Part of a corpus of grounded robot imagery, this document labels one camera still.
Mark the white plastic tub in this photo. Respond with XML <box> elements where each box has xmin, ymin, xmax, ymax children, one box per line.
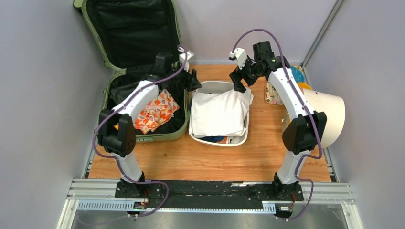
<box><xmin>189</xmin><ymin>81</ymin><xmax>249</xmax><ymax>147</ymax></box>

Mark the green hard-shell suitcase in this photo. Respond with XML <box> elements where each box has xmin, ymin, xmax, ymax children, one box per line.
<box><xmin>73</xmin><ymin>0</ymin><xmax>190</xmax><ymax>142</ymax></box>

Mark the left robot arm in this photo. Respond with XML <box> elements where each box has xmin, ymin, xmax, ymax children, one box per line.
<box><xmin>93</xmin><ymin>49</ymin><xmax>201</xmax><ymax>198</ymax></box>

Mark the orange bunny print cloth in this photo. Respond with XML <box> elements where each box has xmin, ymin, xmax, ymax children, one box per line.
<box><xmin>217</xmin><ymin>136</ymin><xmax>232</xmax><ymax>144</ymax></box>

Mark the yellow bowl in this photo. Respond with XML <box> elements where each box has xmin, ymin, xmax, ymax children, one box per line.
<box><xmin>298</xmin><ymin>82</ymin><xmax>312</xmax><ymax>90</ymax></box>

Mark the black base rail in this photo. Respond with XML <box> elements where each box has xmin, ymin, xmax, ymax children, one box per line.
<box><xmin>114</xmin><ymin>180</ymin><xmax>304</xmax><ymax>210</ymax></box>

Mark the floral placemat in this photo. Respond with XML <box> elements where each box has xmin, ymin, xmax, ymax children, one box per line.
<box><xmin>265</xmin><ymin>81</ymin><xmax>284</xmax><ymax>105</ymax></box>

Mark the cream cylindrical container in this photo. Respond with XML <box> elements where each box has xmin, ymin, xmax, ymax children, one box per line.
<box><xmin>302</xmin><ymin>88</ymin><xmax>345</xmax><ymax>148</ymax></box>

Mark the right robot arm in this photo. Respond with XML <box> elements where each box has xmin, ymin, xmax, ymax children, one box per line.
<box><xmin>229</xmin><ymin>41</ymin><xmax>327</xmax><ymax>200</ymax></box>

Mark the floral orange print cloth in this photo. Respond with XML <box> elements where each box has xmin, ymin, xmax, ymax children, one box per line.
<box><xmin>134</xmin><ymin>89</ymin><xmax>180</xmax><ymax>134</ymax></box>

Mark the blue dotted plate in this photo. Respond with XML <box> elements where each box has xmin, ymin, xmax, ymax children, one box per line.
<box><xmin>290</xmin><ymin>65</ymin><xmax>305</xmax><ymax>83</ymax></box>

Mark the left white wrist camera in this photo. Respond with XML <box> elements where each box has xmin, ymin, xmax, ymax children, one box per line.
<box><xmin>178</xmin><ymin>45</ymin><xmax>194</xmax><ymax>72</ymax></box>

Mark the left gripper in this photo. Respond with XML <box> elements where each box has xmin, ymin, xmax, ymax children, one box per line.
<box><xmin>165</xmin><ymin>61</ymin><xmax>202</xmax><ymax>92</ymax></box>

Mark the dark blue garment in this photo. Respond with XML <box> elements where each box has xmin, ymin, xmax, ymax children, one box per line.
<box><xmin>199</xmin><ymin>136</ymin><xmax>224</xmax><ymax>143</ymax></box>

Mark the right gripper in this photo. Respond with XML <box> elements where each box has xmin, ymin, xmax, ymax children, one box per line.
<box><xmin>230</xmin><ymin>55</ymin><xmax>264</xmax><ymax>93</ymax></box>

